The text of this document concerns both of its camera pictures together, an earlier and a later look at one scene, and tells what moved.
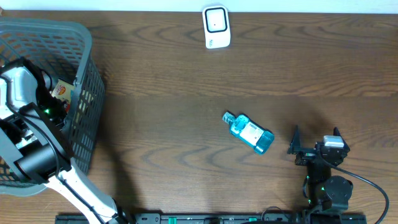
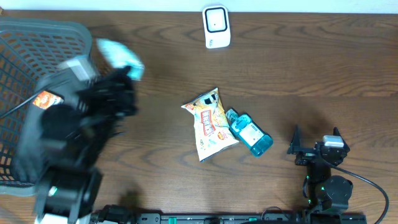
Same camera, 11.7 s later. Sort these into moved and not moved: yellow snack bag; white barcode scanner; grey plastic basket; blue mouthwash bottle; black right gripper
Moved: yellow snack bag; blue mouthwash bottle
Not moved: black right gripper; grey plastic basket; white barcode scanner
